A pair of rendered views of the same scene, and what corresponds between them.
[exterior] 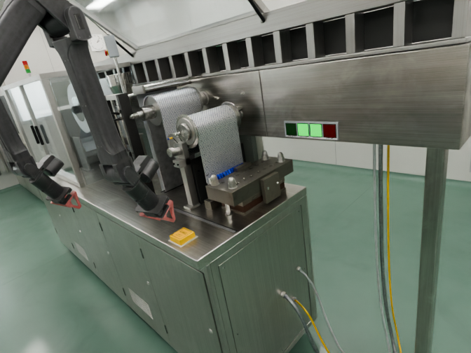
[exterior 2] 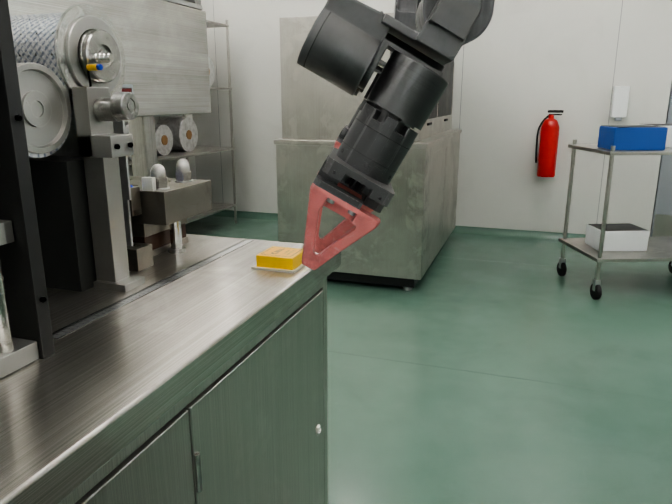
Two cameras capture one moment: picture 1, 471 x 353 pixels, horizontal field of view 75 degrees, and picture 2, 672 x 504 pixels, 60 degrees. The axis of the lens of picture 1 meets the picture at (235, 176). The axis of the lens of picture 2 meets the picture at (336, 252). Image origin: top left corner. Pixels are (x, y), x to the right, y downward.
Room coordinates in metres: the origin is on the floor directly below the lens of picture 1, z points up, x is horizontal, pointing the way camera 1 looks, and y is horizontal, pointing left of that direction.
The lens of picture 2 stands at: (1.44, 1.16, 1.19)
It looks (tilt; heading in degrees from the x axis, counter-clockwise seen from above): 15 degrees down; 240
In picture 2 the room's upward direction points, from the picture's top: straight up
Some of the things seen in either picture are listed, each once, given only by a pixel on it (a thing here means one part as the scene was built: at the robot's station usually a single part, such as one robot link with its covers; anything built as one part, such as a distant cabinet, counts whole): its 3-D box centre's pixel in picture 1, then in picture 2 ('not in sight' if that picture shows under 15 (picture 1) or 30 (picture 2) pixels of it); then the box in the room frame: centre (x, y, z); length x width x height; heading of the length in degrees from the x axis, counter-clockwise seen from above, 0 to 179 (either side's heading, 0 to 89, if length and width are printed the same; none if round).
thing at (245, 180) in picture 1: (251, 178); (102, 195); (1.28, -0.07, 1.00); 0.40 x 0.16 x 0.06; 132
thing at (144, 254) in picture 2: (230, 192); (79, 250); (1.34, 0.04, 0.92); 0.28 x 0.04 x 0.04; 132
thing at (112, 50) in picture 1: (110, 47); not in sight; (1.74, 0.52, 1.66); 0.07 x 0.07 x 0.10; 17
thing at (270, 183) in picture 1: (271, 187); not in sight; (1.22, -0.14, 0.96); 0.10 x 0.03 x 0.11; 132
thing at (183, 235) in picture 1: (182, 236); (282, 258); (1.03, 0.24, 0.91); 0.07 x 0.07 x 0.02; 42
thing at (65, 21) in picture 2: (186, 131); (92, 56); (1.30, 0.17, 1.25); 0.15 x 0.01 x 0.15; 42
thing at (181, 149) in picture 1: (184, 176); (111, 191); (1.30, 0.22, 1.05); 0.06 x 0.05 x 0.31; 132
